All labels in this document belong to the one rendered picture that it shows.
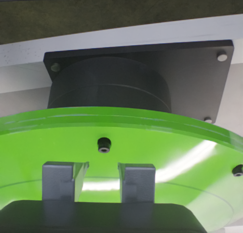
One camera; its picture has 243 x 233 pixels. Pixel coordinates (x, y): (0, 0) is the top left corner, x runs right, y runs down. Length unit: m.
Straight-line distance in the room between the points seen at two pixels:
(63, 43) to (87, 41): 0.03
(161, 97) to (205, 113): 0.11
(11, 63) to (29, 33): 1.24
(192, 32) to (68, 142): 0.21
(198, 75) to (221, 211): 0.16
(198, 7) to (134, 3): 0.28
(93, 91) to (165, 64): 0.09
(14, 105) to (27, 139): 0.25
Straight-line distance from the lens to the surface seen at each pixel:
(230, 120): 0.47
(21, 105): 0.44
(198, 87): 0.38
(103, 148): 0.18
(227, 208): 0.28
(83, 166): 0.16
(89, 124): 0.18
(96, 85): 0.31
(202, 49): 0.33
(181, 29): 0.35
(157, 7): 1.46
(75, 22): 1.52
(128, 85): 0.31
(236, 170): 0.23
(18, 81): 0.40
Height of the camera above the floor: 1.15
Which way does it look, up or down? 34 degrees down
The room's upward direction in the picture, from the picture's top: 180 degrees counter-clockwise
